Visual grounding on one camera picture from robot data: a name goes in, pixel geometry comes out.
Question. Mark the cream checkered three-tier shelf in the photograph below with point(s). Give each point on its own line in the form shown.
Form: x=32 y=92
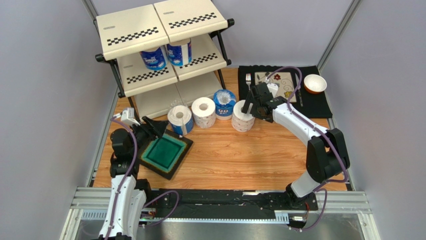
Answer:
x=124 y=34

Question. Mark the green square plate black rim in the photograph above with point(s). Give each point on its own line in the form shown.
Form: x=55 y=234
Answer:
x=164 y=155

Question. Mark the dark blue roll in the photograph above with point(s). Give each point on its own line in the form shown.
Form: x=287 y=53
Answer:
x=180 y=52
x=155 y=58

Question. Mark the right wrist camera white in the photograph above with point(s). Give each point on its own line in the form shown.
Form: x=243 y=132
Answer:
x=272 y=87

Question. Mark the white and orange bowl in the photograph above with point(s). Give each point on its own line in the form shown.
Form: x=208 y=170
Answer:
x=315 y=84

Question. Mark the white red-floral paper roll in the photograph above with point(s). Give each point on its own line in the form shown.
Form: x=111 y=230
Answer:
x=240 y=121

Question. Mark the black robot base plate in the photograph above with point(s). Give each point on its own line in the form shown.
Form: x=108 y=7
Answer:
x=226 y=204

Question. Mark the white floral paper roll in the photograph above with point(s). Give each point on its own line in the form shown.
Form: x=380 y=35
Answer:
x=204 y=112

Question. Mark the aluminium frame rail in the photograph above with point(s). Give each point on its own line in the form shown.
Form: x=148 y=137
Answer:
x=342 y=215

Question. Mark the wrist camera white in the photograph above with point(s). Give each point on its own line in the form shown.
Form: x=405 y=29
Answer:
x=272 y=87
x=127 y=116

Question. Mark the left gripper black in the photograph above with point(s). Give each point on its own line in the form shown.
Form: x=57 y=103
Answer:
x=158 y=127

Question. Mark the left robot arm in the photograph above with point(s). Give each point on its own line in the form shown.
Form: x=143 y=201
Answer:
x=128 y=193

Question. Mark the silver fork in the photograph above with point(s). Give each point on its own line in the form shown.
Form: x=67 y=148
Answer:
x=248 y=80

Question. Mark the plastic-wrapped roll blue label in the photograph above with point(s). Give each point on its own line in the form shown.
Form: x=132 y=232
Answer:
x=180 y=117

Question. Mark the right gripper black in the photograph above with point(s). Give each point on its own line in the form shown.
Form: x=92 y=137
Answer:
x=254 y=98

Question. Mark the silver table knife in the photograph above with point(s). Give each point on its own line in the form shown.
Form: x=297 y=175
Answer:
x=299 y=94

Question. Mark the square floral plate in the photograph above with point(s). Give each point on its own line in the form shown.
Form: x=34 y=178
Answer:
x=282 y=80

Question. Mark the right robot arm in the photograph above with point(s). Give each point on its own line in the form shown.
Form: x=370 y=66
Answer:
x=326 y=150

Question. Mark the blue cartoon-face wrapped roll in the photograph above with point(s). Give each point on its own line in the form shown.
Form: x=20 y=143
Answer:
x=224 y=101

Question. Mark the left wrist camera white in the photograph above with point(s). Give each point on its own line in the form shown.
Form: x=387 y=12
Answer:
x=127 y=116

